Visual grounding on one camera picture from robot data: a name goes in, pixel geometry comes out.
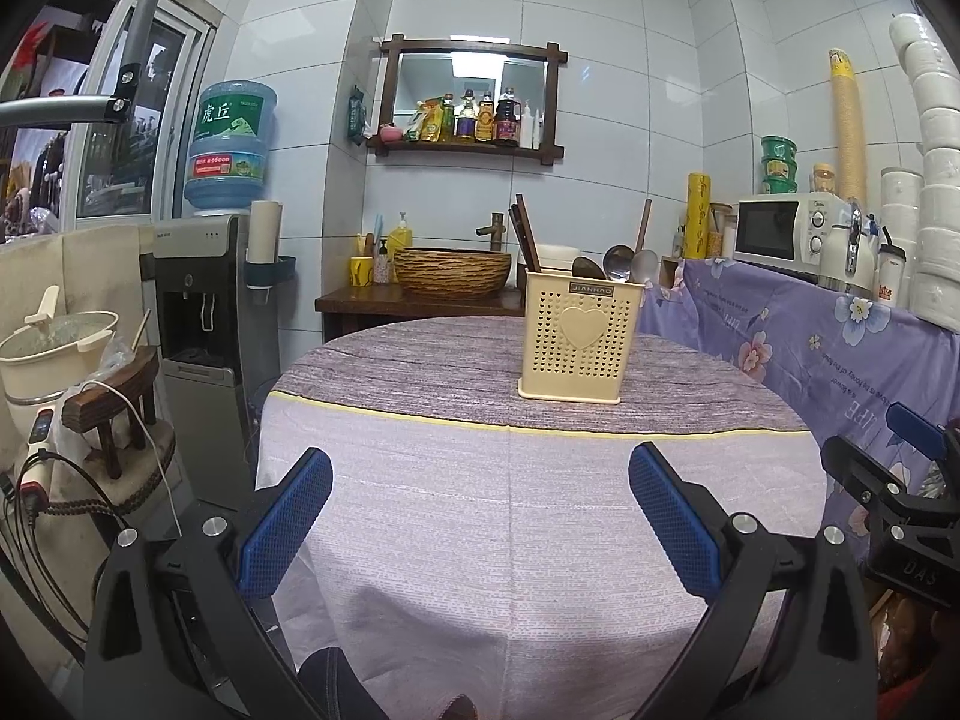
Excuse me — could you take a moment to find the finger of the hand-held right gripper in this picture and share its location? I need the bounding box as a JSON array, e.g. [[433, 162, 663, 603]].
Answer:
[[886, 402, 960, 496], [820, 435, 960, 533]]

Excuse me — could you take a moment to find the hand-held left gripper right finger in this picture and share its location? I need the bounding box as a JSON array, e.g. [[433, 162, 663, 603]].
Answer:
[[628, 441, 878, 720]]

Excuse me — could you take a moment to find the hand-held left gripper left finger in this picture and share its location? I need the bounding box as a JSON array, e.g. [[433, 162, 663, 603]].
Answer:
[[82, 446, 335, 720]]

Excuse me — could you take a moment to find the yellow perforated utensil holder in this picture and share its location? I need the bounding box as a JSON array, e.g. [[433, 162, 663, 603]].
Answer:
[[517, 270, 644, 404]]

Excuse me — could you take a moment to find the person's right hand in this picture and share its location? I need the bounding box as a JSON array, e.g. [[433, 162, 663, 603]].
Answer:
[[876, 591, 960, 691]]

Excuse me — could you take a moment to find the purple floral cloth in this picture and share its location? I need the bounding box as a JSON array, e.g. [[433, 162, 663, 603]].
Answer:
[[637, 259, 960, 586]]

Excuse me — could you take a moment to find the white thermos bottle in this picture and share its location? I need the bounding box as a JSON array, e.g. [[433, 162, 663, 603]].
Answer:
[[877, 242, 910, 308]]

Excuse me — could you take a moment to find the person's leg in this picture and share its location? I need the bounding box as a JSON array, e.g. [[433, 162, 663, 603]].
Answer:
[[298, 647, 392, 720]]

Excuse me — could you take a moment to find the white kettle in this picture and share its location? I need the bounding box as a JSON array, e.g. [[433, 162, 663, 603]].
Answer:
[[817, 199, 878, 293]]

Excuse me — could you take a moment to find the small dark wooden stool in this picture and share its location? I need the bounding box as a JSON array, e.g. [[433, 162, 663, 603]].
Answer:
[[61, 349, 162, 481]]

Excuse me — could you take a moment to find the grey water dispenser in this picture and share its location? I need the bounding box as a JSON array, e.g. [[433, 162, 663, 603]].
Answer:
[[154, 214, 252, 492]]

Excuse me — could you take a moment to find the white microwave oven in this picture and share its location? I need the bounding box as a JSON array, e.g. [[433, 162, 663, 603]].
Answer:
[[733, 193, 848, 275]]

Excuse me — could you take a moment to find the dark wooden counter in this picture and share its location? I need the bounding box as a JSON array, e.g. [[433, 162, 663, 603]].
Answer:
[[315, 286, 526, 338]]

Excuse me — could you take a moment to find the stack of white paper rolls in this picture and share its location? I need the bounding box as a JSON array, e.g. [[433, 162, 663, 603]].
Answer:
[[877, 11, 960, 320]]

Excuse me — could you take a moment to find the navy cup tube holder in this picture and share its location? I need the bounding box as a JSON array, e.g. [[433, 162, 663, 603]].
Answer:
[[244, 255, 297, 292]]

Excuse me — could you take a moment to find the white power strip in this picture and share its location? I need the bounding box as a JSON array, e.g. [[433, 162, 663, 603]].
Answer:
[[16, 406, 59, 515]]

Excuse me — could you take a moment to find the cream cooking pot with lid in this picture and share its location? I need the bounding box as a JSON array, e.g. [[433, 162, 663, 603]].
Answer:
[[0, 285, 121, 406]]

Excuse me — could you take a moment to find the white paper cup tube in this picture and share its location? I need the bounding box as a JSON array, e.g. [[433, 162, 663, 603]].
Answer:
[[247, 200, 282, 267]]

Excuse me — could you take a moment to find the stack of green bowls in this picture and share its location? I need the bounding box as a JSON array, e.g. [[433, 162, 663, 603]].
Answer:
[[761, 136, 797, 196]]

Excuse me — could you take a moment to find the wicker wash basin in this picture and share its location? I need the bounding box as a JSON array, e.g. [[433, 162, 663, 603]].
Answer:
[[394, 247, 512, 297]]

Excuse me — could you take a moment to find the yellow wrap roll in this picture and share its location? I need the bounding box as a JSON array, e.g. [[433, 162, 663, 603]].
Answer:
[[686, 172, 712, 260]]

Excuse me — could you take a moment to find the tall yellow paper cup stack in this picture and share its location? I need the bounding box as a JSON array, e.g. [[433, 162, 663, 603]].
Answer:
[[829, 49, 869, 203]]

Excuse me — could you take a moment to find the brass faucet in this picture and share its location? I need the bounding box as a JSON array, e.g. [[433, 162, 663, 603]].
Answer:
[[476, 211, 511, 252]]

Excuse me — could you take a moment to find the blue water jug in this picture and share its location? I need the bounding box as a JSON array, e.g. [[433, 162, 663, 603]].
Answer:
[[184, 80, 278, 215]]

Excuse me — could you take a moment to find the dark soy sauce bottle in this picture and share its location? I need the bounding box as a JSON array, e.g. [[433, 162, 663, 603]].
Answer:
[[495, 86, 521, 147]]

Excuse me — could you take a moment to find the wooden framed mirror shelf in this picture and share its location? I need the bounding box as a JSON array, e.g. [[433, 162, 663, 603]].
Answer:
[[366, 34, 569, 166]]

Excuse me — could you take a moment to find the grey metal pipe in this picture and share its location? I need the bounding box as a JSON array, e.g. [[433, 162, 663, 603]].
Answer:
[[0, 0, 172, 128]]

